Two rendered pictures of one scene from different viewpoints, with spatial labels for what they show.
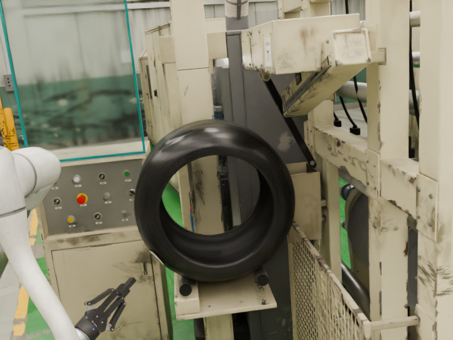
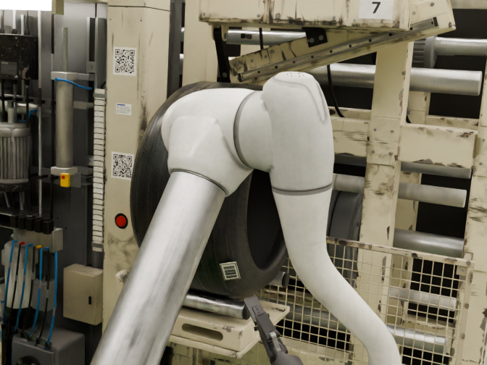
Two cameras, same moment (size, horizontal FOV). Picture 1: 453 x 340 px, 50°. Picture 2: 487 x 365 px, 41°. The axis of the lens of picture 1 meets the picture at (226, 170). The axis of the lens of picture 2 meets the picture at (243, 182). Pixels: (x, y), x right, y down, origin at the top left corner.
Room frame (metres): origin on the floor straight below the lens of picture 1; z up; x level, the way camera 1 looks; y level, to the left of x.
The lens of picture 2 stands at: (0.85, 1.57, 1.54)
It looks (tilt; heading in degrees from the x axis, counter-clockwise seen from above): 11 degrees down; 299
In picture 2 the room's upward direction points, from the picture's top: 3 degrees clockwise
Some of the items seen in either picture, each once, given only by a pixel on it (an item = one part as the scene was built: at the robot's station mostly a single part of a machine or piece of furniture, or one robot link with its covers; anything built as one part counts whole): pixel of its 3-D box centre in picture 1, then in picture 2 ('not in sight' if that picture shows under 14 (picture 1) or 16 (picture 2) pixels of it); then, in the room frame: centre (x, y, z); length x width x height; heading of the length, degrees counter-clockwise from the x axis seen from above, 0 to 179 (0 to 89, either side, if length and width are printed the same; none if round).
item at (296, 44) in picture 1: (290, 46); (307, 3); (1.66, -0.25, 1.71); 0.61 x 0.25 x 0.15; 5
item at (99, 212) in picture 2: not in sight; (104, 171); (2.09, 0.14, 1.19); 0.05 x 0.04 x 0.48; 95
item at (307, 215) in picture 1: (298, 201); not in sight; (2.01, -0.30, 1.05); 0.20 x 0.15 x 0.30; 5
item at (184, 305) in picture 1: (186, 284); (186, 320); (1.75, 0.20, 0.84); 0.36 x 0.09 x 0.06; 5
